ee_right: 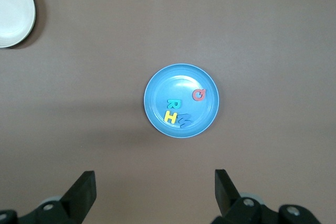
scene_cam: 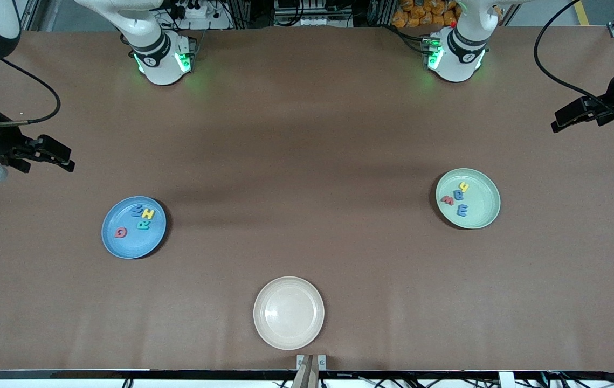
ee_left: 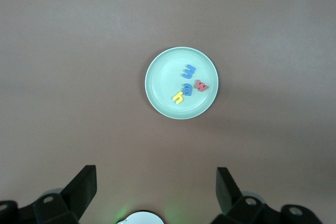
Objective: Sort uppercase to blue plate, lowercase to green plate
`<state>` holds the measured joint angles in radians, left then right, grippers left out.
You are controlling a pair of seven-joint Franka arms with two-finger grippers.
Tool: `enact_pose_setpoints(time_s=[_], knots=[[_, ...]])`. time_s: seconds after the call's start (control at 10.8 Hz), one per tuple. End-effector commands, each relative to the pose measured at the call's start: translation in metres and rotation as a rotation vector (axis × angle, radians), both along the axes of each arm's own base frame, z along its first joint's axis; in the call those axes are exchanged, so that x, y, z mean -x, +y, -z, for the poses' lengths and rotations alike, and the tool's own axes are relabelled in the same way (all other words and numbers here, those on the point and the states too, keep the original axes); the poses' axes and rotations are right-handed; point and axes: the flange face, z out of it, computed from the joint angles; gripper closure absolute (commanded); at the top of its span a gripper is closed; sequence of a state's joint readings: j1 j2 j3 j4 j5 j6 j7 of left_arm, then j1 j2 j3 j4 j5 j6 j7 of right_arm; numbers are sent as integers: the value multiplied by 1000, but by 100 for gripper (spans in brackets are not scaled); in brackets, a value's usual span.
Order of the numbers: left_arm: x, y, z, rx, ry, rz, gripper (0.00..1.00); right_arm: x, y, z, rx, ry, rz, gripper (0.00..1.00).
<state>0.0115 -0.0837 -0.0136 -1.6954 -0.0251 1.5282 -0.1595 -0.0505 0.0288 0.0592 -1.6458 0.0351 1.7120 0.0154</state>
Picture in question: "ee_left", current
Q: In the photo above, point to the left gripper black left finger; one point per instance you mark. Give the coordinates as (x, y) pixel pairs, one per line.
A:
(81, 190)

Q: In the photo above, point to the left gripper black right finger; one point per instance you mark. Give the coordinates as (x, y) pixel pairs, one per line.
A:
(227, 195)

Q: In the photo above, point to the green plate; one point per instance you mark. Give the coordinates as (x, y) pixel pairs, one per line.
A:
(162, 77)

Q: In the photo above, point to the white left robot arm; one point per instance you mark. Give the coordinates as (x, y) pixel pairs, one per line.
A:
(141, 218)

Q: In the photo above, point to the blue foam lowercase a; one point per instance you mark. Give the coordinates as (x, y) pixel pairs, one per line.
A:
(190, 90)

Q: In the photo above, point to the pink foam lowercase w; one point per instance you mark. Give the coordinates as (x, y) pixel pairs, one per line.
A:
(200, 86)

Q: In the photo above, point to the blue foam lowercase m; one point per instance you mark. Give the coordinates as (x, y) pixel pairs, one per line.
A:
(189, 72)

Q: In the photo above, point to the yellow foam lowercase h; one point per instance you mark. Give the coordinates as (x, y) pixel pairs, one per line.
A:
(179, 99)

